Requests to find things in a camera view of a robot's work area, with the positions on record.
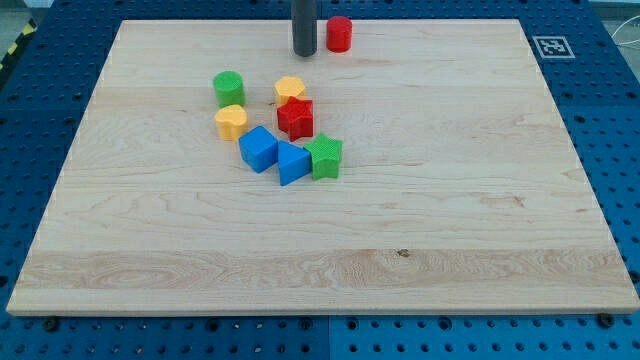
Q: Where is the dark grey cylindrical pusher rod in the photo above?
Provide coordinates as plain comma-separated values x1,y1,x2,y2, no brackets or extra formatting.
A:
291,0,317,57

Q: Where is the red cylinder block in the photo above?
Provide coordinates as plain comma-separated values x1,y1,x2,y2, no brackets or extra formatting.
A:
326,16,353,53

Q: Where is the yellow hexagon block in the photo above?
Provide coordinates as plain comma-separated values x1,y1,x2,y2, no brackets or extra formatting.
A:
274,76,308,107

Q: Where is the green cylinder block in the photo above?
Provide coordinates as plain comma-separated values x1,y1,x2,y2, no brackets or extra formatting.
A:
212,70,246,107

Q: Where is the red star block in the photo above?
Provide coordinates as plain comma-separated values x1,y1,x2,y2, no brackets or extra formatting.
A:
277,97,314,141

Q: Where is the yellow heart block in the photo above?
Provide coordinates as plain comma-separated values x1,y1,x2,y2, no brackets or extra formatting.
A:
214,104,249,141

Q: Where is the green star block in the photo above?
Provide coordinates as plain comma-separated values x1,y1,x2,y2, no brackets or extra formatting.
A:
303,133,342,180

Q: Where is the blue cube block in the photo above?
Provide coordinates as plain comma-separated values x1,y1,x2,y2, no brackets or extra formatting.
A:
239,126,278,173

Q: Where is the blue triangle block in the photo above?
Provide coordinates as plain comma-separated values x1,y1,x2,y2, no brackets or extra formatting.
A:
278,141,312,186

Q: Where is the light wooden board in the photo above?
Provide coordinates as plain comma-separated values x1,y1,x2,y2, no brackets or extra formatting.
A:
7,19,639,316

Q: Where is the white fiducial marker tag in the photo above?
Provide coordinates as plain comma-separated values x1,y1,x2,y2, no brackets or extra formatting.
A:
533,36,575,59

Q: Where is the yellow black hazard tape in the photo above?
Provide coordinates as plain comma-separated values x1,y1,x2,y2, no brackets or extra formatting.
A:
1,18,38,73

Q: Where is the white cable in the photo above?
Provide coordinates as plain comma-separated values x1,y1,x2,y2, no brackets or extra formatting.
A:
610,14,640,50

